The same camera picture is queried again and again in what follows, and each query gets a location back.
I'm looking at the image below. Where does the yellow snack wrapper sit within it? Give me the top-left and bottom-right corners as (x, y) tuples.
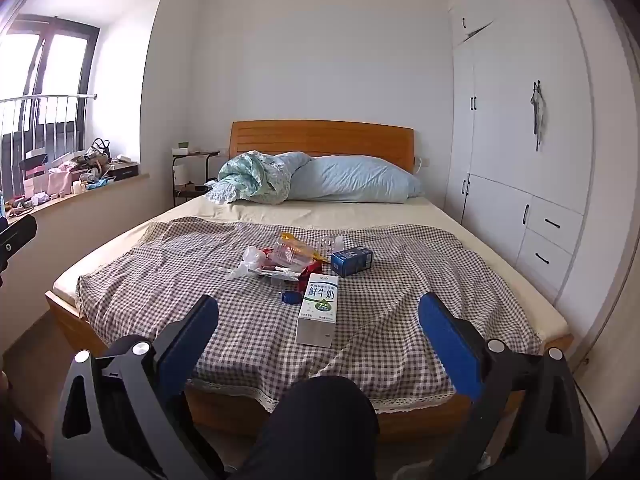
(280, 231), (331, 265)

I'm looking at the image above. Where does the brown checkered blanket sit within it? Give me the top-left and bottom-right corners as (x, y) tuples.
(76, 217), (543, 413)

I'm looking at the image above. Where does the grey item hanging on wardrobe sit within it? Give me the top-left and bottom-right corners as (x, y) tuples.
(530, 80), (547, 152)

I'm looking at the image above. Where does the green floral quilt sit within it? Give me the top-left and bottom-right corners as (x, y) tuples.
(205, 150), (315, 206)

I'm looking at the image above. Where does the white wardrobe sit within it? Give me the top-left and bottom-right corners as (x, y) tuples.
(445, 0), (626, 361)

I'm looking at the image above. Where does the white milk carton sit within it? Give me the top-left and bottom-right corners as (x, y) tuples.
(296, 273), (341, 348)

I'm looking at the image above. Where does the white tissue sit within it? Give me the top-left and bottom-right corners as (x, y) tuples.
(223, 262), (256, 281)

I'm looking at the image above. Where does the black-framed bedside table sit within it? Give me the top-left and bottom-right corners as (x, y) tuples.
(171, 150), (222, 207)

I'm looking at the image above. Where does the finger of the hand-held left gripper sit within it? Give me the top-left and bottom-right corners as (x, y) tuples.
(0, 214), (38, 281)

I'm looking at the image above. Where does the red snack packet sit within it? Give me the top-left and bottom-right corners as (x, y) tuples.
(300, 260), (323, 291)

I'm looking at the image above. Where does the white room door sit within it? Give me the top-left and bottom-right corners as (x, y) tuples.
(560, 0), (640, 456)

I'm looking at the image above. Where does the person's leg in black trousers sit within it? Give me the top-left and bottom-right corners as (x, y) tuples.
(225, 375), (381, 480)

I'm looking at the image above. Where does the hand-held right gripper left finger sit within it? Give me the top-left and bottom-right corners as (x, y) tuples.
(50, 294), (226, 480)

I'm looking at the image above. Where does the dark-framed window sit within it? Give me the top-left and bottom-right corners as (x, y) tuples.
(0, 15), (101, 201)

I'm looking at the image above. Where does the clear plastic wrap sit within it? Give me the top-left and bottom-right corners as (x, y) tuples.
(242, 246), (275, 268)

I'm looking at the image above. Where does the light blue pillow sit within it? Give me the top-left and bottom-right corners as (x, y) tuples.
(289, 156), (426, 204)

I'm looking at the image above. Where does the windowsill clutter pile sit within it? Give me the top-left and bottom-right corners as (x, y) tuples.
(0, 137), (141, 218)

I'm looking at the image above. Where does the beige bed sheet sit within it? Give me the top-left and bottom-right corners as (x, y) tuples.
(52, 194), (571, 341)

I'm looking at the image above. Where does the wooden bed checkered cover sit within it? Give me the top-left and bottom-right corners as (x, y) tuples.
(45, 120), (573, 441)

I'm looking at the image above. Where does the blue cardboard box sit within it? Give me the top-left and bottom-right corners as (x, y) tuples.
(331, 246), (374, 277)

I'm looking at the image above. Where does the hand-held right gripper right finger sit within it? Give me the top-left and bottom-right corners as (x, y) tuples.
(418, 291), (587, 480)

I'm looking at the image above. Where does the metal window railing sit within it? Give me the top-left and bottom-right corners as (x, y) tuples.
(0, 92), (96, 196)

